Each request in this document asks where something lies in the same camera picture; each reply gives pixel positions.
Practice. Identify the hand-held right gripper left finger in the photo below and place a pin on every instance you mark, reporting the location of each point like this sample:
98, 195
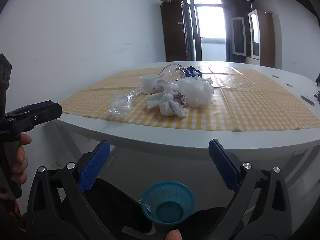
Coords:
95, 166

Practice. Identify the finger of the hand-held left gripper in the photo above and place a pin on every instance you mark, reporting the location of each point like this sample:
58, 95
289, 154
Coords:
48, 113
40, 105

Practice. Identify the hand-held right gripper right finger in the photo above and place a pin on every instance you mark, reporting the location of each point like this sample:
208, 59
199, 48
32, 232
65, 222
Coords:
223, 166

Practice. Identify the blue plastic basket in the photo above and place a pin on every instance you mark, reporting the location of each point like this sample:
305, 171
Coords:
160, 192

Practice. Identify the red printed wrapper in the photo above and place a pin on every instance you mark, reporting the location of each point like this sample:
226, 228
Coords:
180, 98

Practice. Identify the knotted white plastic bag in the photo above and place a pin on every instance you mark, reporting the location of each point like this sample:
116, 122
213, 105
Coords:
168, 105

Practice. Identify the small white tissue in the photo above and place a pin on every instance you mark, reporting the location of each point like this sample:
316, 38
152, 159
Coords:
207, 80

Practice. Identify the blue foil wrapper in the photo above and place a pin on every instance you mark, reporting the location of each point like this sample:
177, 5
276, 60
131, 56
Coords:
191, 71

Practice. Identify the person's left forearm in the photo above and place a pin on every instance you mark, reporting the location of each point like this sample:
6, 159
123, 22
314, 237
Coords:
10, 215

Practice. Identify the person's left hand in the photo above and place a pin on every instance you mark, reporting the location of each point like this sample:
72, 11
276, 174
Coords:
20, 160

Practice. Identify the person's right hand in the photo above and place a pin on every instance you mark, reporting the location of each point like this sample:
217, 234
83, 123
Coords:
173, 235

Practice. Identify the person's left leg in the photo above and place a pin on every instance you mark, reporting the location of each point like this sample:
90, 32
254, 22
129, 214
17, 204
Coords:
117, 205

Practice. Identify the yellow checked tablecloth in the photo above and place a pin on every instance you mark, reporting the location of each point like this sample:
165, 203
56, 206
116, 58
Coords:
250, 110

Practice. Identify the clear crumpled plastic bag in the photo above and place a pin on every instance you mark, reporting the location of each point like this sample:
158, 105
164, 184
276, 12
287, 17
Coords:
122, 105

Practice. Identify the person's left white shoe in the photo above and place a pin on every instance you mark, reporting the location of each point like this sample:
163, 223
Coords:
147, 230

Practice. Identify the white cup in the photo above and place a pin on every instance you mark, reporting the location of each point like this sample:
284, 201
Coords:
148, 83

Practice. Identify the thin white plastic bag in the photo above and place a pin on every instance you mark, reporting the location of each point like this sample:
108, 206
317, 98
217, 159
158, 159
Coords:
166, 85

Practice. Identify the flat silver bar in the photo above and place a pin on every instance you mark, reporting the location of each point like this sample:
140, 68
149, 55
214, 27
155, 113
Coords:
308, 99

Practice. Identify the clear plastic wrapper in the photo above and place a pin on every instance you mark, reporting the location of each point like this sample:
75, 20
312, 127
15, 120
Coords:
170, 71

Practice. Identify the black device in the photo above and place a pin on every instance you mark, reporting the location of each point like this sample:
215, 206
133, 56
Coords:
318, 81

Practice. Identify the white framed glass door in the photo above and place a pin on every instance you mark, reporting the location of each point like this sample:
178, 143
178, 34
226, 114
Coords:
238, 36

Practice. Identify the brown glass-door cabinet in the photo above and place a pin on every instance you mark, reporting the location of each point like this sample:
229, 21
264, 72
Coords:
266, 37

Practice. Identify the balcony glass door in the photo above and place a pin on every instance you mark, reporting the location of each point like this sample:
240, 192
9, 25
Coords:
210, 25

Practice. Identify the brown wardrobe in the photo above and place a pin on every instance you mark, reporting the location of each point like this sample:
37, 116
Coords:
175, 30

